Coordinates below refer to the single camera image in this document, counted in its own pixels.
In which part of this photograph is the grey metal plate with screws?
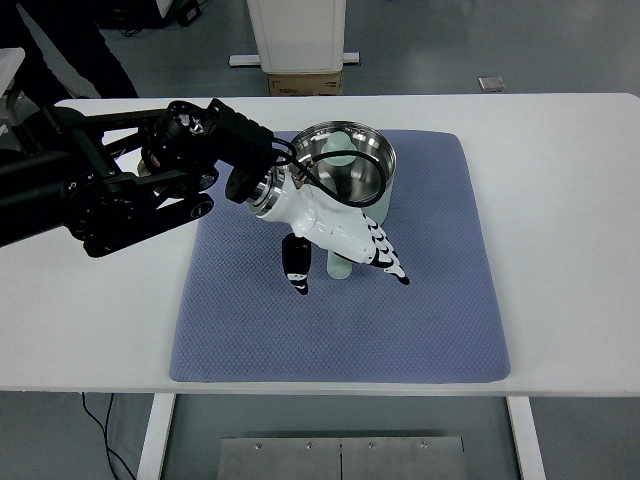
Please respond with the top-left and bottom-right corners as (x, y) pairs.
(218, 435), (469, 480)

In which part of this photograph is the black floor cable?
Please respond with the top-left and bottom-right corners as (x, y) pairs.
(81, 393), (137, 480)

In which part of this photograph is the white floor foot bar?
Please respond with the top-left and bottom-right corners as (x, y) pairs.
(228, 51), (360, 67)

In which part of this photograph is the person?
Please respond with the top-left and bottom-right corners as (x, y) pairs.
(0, 0), (140, 104)

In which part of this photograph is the white pedestal cabinet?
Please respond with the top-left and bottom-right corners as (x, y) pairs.
(245, 0), (347, 74)

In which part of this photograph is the white side table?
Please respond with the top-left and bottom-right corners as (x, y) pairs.
(0, 47), (31, 136)

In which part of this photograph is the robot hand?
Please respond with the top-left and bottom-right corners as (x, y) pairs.
(259, 178), (414, 299)

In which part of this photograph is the green pot with handle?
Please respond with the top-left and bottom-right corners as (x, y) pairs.
(289, 118), (398, 280)

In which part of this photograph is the white table leg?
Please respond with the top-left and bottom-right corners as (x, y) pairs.
(135, 394), (177, 480)
(505, 395), (547, 480)

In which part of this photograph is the glass lid with green knob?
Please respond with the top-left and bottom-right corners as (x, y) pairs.
(289, 118), (398, 206)

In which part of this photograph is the black box on floor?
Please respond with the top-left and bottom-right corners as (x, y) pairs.
(177, 0), (201, 26)

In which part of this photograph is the brown cardboard box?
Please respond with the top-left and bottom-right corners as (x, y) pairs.
(266, 69), (344, 97)

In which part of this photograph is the blue textured mat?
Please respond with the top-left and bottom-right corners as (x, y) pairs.
(167, 128), (512, 385)

